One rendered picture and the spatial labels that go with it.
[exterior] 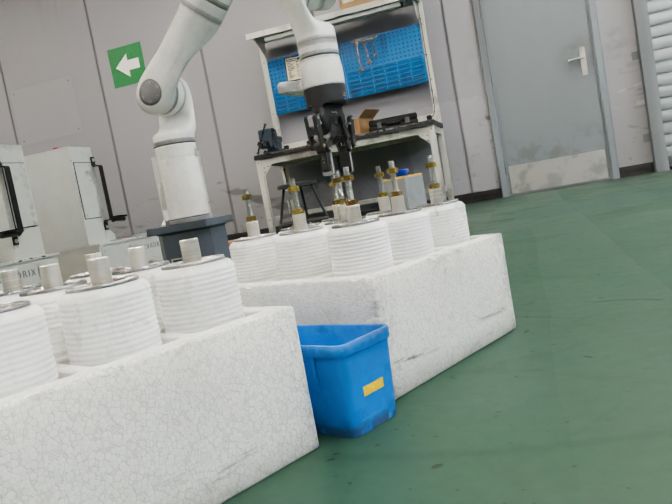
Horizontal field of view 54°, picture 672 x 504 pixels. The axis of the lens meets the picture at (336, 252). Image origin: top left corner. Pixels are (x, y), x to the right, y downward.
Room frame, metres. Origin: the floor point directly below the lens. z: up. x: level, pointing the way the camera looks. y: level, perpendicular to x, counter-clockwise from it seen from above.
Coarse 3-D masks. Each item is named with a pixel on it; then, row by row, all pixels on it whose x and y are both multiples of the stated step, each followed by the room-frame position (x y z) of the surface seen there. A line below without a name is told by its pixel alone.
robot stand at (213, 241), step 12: (228, 216) 1.52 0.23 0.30; (156, 228) 1.44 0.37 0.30; (168, 228) 1.43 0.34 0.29; (180, 228) 1.42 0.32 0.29; (192, 228) 1.41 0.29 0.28; (204, 228) 1.43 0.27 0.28; (216, 228) 1.47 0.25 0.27; (168, 240) 1.44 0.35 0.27; (180, 240) 1.44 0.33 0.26; (204, 240) 1.43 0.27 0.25; (216, 240) 1.46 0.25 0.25; (168, 252) 1.44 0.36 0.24; (180, 252) 1.44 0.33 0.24; (204, 252) 1.43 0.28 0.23; (216, 252) 1.45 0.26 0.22; (228, 252) 1.51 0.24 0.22
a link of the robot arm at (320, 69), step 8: (312, 56) 1.16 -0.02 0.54; (320, 56) 1.16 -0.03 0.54; (328, 56) 1.16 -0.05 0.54; (336, 56) 1.18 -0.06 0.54; (304, 64) 1.17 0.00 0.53; (312, 64) 1.16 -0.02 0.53; (320, 64) 1.16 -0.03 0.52; (328, 64) 1.16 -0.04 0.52; (336, 64) 1.17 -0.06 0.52; (304, 72) 1.17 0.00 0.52; (312, 72) 1.16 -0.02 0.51; (320, 72) 1.16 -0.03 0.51; (328, 72) 1.16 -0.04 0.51; (336, 72) 1.17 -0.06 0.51; (304, 80) 1.18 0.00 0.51; (312, 80) 1.16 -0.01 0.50; (320, 80) 1.16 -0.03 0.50; (328, 80) 1.16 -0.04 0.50; (336, 80) 1.17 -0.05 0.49; (344, 80) 1.19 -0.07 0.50; (280, 88) 1.19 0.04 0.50; (288, 88) 1.19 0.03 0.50; (296, 88) 1.19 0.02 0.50; (304, 88) 1.18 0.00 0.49
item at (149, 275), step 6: (144, 270) 0.84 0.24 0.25; (150, 270) 0.84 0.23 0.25; (156, 270) 0.84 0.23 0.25; (114, 276) 0.84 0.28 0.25; (144, 276) 0.83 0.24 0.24; (150, 276) 0.83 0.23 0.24; (150, 282) 0.83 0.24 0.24; (156, 294) 0.83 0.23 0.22; (156, 300) 0.83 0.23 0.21; (156, 306) 0.83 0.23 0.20; (156, 312) 0.83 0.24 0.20; (156, 318) 0.83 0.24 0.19; (162, 324) 0.83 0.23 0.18
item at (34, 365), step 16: (32, 304) 0.63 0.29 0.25; (0, 320) 0.58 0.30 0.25; (16, 320) 0.59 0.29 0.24; (32, 320) 0.61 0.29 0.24; (0, 336) 0.58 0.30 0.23; (16, 336) 0.59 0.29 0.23; (32, 336) 0.60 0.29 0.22; (48, 336) 0.63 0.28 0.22; (0, 352) 0.58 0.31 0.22; (16, 352) 0.59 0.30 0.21; (32, 352) 0.60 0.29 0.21; (48, 352) 0.62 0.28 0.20; (0, 368) 0.58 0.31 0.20; (16, 368) 0.58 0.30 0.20; (32, 368) 0.60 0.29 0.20; (48, 368) 0.61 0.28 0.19; (0, 384) 0.58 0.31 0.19; (16, 384) 0.58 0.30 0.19; (32, 384) 0.59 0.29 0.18
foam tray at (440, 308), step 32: (448, 256) 1.06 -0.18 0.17; (480, 256) 1.14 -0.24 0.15; (256, 288) 1.08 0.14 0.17; (288, 288) 1.03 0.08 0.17; (320, 288) 0.98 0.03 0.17; (352, 288) 0.94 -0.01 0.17; (384, 288) 0.93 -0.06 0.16; (416, 288) 0.99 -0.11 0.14; (448, 288) 1.05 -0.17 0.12; (480, 288) 1.13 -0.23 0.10; (320, 320) 0.99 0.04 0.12; (352, 320) 0.95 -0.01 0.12; (384, 320) 0.92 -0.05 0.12; (416, 320) 0.98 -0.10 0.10; (448, 320) 1.04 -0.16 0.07; (480, 320) 1.11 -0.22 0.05; (512, 320) 1.20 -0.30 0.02; (416, 352) 0.97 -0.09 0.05; (448, 352) 1.03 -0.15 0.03; (416, 384) 0.96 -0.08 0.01
